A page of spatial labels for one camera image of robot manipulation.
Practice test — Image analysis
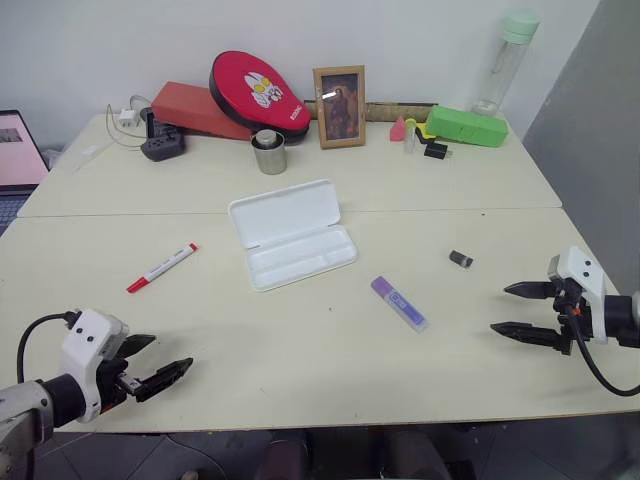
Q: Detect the white open pencil case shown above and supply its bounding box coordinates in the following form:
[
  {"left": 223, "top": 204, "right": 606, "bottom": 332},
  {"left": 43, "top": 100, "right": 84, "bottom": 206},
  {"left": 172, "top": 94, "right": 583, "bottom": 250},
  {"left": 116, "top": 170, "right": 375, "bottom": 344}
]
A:
[{"left": 227, "top": 178, "right": 360, "bottom": 294}]

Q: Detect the white charger with cable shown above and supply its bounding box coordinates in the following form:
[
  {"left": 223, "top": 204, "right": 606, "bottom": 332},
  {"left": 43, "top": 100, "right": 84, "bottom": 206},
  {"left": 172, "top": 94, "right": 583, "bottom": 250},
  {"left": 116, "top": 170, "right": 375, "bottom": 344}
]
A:
[{"left": 104, "top": 93, "right": 154, "bottom": 152}]

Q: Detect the dark grey socket cube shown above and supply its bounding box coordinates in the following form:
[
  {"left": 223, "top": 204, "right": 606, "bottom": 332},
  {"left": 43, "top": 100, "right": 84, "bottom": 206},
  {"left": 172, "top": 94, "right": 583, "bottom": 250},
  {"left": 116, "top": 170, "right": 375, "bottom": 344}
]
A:
[{"left": 140, "top": 131, "right": 188, "bottom": 163}]

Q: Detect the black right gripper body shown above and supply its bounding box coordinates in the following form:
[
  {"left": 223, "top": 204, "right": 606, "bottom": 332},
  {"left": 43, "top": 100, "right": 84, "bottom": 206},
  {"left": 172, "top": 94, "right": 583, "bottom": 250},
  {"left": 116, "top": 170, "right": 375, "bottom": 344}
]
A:
[{"left": 550, "top": 278, "right": 590, "bottom": 357}]

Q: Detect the silver metal tin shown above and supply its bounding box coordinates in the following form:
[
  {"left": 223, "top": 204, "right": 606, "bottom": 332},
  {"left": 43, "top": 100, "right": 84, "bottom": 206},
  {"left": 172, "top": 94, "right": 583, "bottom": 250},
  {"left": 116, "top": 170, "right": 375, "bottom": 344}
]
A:
[{"left": 250, "top": 128, "right": 287, "bottom": 176}]

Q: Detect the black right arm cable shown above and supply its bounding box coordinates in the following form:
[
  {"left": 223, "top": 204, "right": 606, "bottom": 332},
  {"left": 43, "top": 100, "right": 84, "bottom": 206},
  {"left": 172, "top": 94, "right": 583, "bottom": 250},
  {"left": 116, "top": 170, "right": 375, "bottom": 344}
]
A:
[{"left": 568, "top": 298, "right": 640, "bottom": 399}]

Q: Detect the clear bottle with green lid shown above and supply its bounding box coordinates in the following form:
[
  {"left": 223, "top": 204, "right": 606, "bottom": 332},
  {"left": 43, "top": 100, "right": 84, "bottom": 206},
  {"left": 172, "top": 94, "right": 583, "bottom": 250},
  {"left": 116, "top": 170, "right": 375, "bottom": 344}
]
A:
[{"left": 471, "top": 13, "right": 542, "bottom": 116}]

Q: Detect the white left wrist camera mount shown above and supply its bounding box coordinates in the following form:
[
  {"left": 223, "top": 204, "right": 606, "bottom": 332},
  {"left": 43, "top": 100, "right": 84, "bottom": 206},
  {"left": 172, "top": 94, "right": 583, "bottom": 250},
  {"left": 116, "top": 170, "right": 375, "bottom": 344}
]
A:
[{"left": 59, "top": 309, "right": 131, "bottom": 424}]

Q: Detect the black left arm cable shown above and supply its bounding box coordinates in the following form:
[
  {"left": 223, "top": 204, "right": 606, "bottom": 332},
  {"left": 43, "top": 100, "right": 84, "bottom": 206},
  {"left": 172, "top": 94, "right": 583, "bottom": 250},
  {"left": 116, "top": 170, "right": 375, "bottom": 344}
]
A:
[{"left": 15, "top": 311, "right": 77, "bottom": 386}]

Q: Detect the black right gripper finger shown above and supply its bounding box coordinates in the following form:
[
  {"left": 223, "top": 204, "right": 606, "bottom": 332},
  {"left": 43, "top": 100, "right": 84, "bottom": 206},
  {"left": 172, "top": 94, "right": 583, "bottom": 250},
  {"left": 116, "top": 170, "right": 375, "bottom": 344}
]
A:
[
  {"left": 489, "top": 321, "right": 564, "bottom": 352},
  {"left": 503, "top": 280, "right": 557, "bottom": 302}
]

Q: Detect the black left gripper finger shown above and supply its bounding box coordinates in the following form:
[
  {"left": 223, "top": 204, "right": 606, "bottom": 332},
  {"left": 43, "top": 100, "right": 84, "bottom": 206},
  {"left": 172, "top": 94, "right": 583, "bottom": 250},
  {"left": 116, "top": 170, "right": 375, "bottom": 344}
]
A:
[
  {"left": 134, "top": 356, "right": 195, "bottom": 404},
  {"left": 119, "top": 333, "right": 158, "bottom": 359}
]

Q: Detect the green rectangular box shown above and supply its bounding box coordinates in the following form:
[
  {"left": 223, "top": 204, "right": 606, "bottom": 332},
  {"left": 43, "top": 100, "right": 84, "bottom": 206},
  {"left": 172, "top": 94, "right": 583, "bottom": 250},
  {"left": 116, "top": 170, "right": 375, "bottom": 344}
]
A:
[{"left": 425, "top": 104, "right": 510, "bottom": 150}]

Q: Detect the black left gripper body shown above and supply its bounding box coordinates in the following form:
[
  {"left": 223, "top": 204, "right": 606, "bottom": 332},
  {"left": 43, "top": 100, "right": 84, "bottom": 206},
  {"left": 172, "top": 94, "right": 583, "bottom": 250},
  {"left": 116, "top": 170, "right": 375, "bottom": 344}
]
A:
[{"left": 95, "top": 356, "right": 146, "bottom": 413}]

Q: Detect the red rectangular box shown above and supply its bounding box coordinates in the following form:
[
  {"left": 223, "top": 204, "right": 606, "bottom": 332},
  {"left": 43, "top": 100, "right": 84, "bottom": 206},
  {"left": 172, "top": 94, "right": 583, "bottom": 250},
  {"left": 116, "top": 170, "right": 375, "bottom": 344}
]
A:
[{"left": 150, "top": 80, "right": 257, "bottom": 142}]

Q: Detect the black power strip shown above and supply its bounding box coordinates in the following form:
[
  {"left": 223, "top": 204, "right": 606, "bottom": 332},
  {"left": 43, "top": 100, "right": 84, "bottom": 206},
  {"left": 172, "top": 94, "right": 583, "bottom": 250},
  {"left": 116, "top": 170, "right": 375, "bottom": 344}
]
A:
[{"left": 146, "top": 110, "right": 177, "bottom": 142}]

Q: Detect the red and white marker pen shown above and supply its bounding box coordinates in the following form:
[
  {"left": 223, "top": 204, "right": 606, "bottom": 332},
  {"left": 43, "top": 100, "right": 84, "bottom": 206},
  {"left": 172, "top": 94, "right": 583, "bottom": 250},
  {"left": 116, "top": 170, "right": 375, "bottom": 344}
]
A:
[{"left": 125, "top": 241, "right": 200, "bottom": 294}]

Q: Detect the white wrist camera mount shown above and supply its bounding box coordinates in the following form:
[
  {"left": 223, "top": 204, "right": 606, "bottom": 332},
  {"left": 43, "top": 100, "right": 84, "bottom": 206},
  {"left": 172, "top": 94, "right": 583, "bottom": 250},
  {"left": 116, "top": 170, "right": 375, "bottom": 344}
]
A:
[
  {"left": 59, "top": 309, "right": 131, "bottom": 424},
  {"left": 546, "top": 245, "right": 619, "bottom": 344}
]

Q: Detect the wooden ruler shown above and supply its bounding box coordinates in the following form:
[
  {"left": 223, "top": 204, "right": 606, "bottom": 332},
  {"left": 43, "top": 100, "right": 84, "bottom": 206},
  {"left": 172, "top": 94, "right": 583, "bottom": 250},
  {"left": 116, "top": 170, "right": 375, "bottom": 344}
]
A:
[{"left": 302, "top": 100, "right": 437, "bottom": 123}]

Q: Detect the small black cap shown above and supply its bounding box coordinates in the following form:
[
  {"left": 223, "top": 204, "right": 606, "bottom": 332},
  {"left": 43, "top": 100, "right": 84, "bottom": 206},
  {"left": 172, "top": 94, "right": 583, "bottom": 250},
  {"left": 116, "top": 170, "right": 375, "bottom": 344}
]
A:
[{"left": 448, "top": 248, "right": 476, "bottom": 271}]

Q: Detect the laptop computer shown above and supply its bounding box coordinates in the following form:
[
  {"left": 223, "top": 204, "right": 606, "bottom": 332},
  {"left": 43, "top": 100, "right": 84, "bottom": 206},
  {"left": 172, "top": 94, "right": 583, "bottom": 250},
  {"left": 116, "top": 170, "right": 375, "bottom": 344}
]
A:
[{"left": 0, "top": 109, "right": 52, "bottom": 237}]

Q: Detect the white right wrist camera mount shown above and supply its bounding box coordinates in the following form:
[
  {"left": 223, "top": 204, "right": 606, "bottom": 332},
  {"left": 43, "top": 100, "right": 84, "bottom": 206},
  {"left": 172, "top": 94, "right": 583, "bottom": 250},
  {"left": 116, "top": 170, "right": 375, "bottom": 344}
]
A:
[{"left": 546, "top": 245, "right": 619, "bottom": 344}]

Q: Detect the red paddle case with cartoon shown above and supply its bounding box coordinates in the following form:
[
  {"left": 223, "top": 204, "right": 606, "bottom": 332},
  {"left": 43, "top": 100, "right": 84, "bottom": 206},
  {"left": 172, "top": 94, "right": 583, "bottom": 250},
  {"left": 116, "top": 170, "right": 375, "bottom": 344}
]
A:
[{"left": 208, "top": 49, "right": 312, "bottom": 147}]

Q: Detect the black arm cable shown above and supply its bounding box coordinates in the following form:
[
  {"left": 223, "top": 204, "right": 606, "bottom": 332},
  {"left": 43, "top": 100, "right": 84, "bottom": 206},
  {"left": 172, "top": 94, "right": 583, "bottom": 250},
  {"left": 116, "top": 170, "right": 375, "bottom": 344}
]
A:
[
  {"left": 15, "top": 311, "right": 77, "bottom": 386},
  {"left": 568, "top": 298, "right": 640, "bottom": 399}
]

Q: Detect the black plug adapter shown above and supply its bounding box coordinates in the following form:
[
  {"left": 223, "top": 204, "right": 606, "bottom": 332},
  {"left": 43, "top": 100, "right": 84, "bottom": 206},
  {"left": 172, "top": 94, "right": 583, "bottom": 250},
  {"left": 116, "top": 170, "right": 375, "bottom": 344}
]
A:
[{"left": 423, "top": 141, "right": 456, "bottom": 162}]

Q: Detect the wooden picture frame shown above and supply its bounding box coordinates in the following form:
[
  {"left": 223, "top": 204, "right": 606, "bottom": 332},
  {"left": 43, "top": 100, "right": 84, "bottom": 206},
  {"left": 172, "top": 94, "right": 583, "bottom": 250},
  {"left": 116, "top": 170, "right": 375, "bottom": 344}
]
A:
[{"left": 312, "top": 63, "right": 369, "bottom": 151}]

